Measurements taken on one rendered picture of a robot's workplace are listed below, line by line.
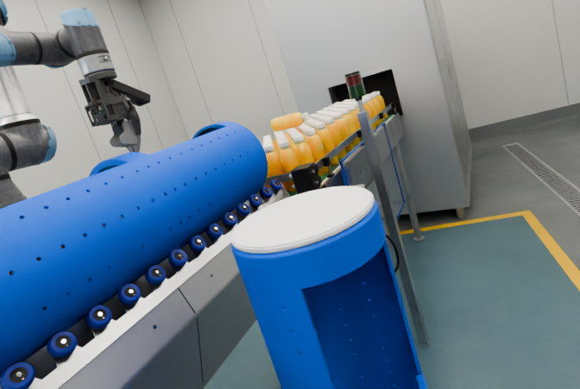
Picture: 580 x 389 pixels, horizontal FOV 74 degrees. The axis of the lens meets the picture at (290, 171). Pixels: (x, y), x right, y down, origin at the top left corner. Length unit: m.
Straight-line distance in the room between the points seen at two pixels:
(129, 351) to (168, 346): 0.09
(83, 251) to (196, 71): 5.44
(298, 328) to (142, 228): 0.39
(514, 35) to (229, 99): 3.80
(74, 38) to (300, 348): 0.83
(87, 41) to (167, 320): 0.66
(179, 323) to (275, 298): 0.34
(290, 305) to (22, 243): 0.44
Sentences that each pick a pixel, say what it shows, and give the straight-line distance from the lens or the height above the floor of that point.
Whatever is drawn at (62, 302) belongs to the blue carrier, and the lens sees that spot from 0.79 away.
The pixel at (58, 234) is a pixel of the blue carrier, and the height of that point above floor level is 1.14.
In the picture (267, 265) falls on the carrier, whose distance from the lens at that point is 0.63.
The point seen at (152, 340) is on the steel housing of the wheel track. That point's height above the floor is 0.86.
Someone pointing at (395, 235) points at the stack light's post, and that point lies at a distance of 1.71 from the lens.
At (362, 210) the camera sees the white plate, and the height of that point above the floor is 1.04.
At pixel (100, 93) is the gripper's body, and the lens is 1.03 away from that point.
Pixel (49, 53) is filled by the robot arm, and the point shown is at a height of 1.51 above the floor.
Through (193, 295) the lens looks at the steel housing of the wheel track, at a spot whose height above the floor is 0.87.
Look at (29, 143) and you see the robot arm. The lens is 1.35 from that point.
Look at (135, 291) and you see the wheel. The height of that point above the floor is 0.96.
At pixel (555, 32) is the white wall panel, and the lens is 5.59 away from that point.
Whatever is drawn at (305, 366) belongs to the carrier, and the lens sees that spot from 0.72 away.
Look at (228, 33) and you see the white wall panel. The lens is 5.87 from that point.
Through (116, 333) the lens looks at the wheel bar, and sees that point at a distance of 0.87.
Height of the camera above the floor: 1.25
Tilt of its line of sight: 11 degrees down
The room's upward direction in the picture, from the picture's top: 17 degrees counter-clockwise
